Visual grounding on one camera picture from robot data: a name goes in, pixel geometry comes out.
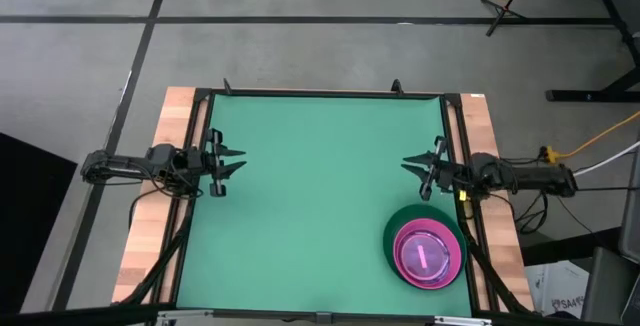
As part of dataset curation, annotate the black cable bundle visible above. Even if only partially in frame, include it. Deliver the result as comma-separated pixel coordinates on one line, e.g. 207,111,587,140
457,200,534,315
119,185,201,312

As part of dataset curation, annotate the silver aluminium bracket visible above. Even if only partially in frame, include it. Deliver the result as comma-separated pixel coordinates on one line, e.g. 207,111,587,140
157,308,215,326
433,315,494,326

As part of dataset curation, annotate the white cardboard box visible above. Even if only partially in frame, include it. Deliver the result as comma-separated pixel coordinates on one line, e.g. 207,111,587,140
524,259,594,320

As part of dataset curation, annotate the black tripod stand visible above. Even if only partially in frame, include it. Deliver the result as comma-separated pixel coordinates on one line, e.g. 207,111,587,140
480,0,536,37

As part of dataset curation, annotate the black table frame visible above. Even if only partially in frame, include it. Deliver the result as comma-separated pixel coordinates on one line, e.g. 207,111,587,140
152,85,501,326

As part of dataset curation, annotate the black desk leg frame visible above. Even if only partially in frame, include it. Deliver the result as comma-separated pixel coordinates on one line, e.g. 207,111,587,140
499,0,640,103

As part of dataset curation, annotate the dark grey chair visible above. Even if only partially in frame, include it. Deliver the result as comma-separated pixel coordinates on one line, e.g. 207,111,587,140
579,245,640,326

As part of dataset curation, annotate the pink opaque plastic plate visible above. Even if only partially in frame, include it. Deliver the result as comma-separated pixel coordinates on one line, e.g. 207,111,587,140
392,217,464,291

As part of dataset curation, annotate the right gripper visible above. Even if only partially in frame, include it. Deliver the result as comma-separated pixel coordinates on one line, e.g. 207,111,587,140
400,136,471,201

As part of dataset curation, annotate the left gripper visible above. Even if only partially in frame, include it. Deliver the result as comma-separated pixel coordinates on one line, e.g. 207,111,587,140
187,128,249,198

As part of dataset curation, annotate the green table mat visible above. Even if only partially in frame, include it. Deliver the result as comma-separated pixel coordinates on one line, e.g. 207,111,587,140
175,93,475,317

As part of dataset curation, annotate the dark green plastic plate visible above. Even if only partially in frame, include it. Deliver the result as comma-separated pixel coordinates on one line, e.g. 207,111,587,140
382,203,469,293

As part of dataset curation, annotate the black floor mat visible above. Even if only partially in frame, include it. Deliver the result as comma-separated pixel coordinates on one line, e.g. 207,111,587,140
0,132,79,317

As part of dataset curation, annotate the yellow extension cable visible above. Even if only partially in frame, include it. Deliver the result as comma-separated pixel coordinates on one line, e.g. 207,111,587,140
544,109,640,165

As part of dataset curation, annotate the blue transparent plastic plate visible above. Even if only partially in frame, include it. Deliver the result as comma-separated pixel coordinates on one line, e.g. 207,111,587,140
399,228,454,283

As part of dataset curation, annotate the white cable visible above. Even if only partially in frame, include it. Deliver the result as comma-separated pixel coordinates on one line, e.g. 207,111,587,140
572,140,640,177

